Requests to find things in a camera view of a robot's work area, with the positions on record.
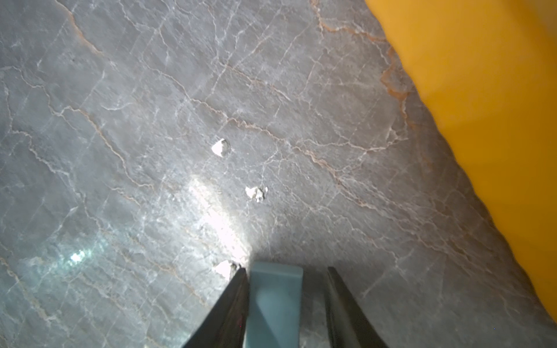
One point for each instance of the yellow plastic tub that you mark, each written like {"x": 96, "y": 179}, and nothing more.
{"x": 486, "y": 70}

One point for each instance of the teal eraser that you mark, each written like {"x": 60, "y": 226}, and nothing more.
{"x": 275, "y": 295}

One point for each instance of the white crumb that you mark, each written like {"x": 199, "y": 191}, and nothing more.
{"x": 227, "y": 269}
{"x": 256, "y": 193}
{"x": 221, "y": 148}

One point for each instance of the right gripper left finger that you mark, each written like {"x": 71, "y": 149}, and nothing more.
{"x": 225, "y": 324}

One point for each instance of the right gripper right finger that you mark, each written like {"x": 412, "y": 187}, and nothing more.
{"x": 347, "y": 324}

